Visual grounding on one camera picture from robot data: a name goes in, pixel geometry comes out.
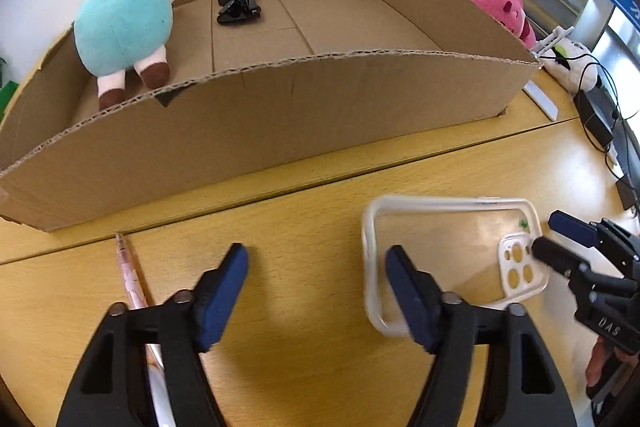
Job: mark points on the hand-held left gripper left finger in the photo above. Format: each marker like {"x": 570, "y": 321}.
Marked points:
{"x": 222, "y": 297}

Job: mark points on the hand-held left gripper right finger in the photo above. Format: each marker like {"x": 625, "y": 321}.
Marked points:
{"x": 410, "y": 297}

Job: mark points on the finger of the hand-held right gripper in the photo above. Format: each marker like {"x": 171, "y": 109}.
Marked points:
{"x": 572, "y": 228}
{"x": 552, "y": 254}

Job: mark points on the clear phone case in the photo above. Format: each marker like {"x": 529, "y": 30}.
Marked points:
{"x": 520, "y": 269}

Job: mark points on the brown cardboard box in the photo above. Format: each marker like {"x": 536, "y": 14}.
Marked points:
{"x": 300, "y": 122}

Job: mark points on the person's right hand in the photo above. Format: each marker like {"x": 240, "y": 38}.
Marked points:
{"x": 596, "y": 364}

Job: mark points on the small black adapter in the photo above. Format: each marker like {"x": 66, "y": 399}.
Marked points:
{"x": 627, "y": 192}

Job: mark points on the pink patterned pen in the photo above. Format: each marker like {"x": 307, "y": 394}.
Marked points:
{"x": 131, "y": 274}

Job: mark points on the white flat strip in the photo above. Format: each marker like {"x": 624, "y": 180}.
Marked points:
{"x": 541, "y": 102}

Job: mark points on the white plush toy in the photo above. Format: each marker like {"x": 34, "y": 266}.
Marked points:
{"x": 570, "y": 59}

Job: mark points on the pink plush toy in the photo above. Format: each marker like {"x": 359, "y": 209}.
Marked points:
{"x": 502, "y": 4}

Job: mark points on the teal pig plush toy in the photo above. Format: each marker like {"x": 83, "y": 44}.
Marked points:
{"x": 125, "y": 27}

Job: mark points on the green board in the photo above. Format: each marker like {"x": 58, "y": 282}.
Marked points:
{"x": 7, "y": 92}

